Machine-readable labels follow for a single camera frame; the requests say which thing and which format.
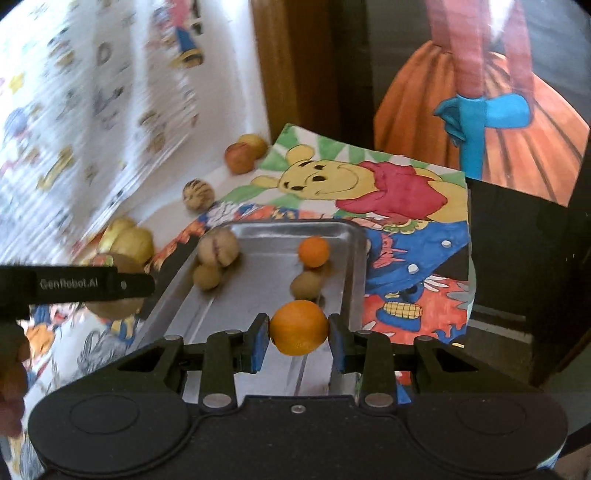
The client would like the yellow bear drawing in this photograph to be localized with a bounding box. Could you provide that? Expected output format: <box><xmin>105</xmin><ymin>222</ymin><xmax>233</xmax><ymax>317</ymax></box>
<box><xmin>215</xmin><ymin>122</ymin><xmax>469</xmax><ymax>227</ymax></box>

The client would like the cream dark striped melon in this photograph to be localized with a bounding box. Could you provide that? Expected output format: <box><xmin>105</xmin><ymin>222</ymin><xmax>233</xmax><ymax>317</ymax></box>
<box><xmin>183</xmin><ymin>179</ymin><xmax>216</xmax><ymax>212</ymax></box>

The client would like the orange dress woman poster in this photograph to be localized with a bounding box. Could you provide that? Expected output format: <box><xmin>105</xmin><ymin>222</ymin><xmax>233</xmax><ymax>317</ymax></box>
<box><xmin>373</xmin><ymin>0</ymin><xmax>591</xmax><ymax>208</ymax></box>

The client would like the person's left hand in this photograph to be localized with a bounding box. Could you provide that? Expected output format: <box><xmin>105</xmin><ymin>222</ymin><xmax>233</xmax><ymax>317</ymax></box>
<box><xmin>0</xmin><ymin>323</ymin><xmax>32</xmax><ymax>437</ymax></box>

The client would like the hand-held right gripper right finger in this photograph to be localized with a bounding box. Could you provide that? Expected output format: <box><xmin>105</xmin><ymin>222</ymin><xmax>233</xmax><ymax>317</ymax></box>
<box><xmin>327</xmin><ymin>313</ymin><xmax>476</xmax><ymax>409</ymax></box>

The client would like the small brown kiwi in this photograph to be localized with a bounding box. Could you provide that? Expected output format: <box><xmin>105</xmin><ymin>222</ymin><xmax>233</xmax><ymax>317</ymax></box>
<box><xmin>290</xmin><ymin>270</ymin><xmax>324</xmax><ymax>300</ymax></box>
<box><xmin>192</xmin><ymin>264</ymin><xmax>223</xmax><ymax>291</ymax></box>

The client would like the tan purple streaked fruit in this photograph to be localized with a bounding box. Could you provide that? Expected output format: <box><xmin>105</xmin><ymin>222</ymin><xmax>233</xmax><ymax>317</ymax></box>
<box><xmin>198</xmin><ymin>229</ymin><xmax>241</xmax><ymax>269</ymax></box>

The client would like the brown wooden door frame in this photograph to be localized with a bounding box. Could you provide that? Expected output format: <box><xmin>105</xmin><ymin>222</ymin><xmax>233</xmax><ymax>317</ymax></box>
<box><xmin>249</xmin><ymin>0</ymin><xmax>338</xmax><ymax>139</ymax></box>

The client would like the metal tray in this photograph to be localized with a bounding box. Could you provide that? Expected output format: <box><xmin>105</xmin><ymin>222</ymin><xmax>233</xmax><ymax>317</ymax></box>
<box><xmin>139</xmin><ymin>220</ymin><xmax>370</xmax><ymax>398</ymax></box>

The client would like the bright yellow round fruit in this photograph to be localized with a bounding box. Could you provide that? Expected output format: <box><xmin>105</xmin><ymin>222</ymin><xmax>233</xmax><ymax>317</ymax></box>
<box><xmin>99</xmin><ymin>218</ymin><xmax>137</xmax><ymax>250</ymax></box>

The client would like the reddish orange round fruit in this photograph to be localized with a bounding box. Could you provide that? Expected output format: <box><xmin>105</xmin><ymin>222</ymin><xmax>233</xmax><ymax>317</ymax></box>
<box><xmin>224</xmin><ymin>142</ymin><xmax>257</xmax><ymax>175</ymax></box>

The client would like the large olive yellow fruit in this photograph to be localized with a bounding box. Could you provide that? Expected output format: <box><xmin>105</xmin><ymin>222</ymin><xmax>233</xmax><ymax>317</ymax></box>
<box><xmin>111</xmin><ymin>228</ymin><xmax>155</xmax><ymax>266</ymax></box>

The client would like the small orange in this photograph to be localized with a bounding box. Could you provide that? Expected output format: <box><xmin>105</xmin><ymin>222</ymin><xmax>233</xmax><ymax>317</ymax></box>
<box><xmin>298</xmin><ymin>236</ymin><xmax>331</xmax><ymax>268</ymax></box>
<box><xmin>269</xmin><ymin>300</ymin><xmax>330</xmax><ymax>357</ymax></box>

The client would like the small yellow round fruit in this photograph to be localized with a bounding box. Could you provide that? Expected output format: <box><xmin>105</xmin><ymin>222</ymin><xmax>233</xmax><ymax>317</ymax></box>
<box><xmin>240</xmin><ymin>134</ymin><xmax>269</xmax><ymax>160</ymax></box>

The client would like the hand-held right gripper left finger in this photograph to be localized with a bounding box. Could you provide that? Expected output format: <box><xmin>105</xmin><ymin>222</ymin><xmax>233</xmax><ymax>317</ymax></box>
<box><xmin>117</xmin><ymin>313</ymin><xmax>271</xmax><ymax>411</ymax></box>

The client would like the large kiwi with sticker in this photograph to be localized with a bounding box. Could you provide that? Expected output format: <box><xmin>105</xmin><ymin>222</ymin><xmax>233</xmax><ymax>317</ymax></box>
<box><xmin>85</xmin><ymin>253</ymin><xmax>146</xmax><ymax>320</ymax></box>

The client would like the white cartoon printed cloth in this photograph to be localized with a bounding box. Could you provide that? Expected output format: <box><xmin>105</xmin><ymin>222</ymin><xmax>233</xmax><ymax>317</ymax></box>
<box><xmin>0</xmin><ymin>0</ymin><xmax>269</xmax><ymax>259</ymax></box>

